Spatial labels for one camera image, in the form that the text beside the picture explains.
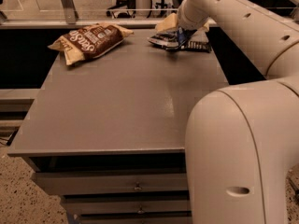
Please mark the black rxbar chocolate bar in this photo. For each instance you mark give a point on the black rxbar chocolate bar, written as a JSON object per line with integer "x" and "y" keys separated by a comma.
{"x": 196, "y": 46}

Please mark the middle grey drawer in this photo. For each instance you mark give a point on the middle grey drawer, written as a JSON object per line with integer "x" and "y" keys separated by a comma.
{"x": 125, "y": 203}

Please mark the blue potato chip bag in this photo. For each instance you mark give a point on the blue potato chip bag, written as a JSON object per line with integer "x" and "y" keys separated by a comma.
{"x": 172, "y": 39}

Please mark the grey drawer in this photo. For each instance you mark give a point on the grey drawer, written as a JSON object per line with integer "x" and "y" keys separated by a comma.
{"x": 105, "y": 182}
{"x": 125, "y": 203}
{"x": 147, "y": 218}

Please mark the bottom grey drawer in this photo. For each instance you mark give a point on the bottom grey drawer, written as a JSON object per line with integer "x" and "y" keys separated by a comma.
{"x": 147, "y": 218}

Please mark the black office chair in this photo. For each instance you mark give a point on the black office chair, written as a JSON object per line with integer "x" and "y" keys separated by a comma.
{"x": 120, "y": 0}

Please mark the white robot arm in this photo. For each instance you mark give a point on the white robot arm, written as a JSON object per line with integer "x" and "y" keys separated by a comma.
{"x": 242, "y": 140}

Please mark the grey drawer cabinet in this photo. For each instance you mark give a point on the grey drawer cabinet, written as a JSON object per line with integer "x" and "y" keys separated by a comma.
{"x": 126, "y": 110}

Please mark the brown SunChips bag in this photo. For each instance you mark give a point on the brown SunChips bag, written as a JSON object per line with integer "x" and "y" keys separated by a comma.
{"x": 90, "y": 42}

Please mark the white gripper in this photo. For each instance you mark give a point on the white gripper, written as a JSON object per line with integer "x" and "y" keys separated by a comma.
{"x": 186, "y": 22}

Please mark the grey metal railing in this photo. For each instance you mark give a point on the grey metal railing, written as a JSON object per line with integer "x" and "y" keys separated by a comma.
{"x": 41, "y": 13}

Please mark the top grey drawer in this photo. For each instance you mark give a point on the top grey drawer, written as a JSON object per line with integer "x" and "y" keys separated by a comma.
{"x": 105, "y": 182}

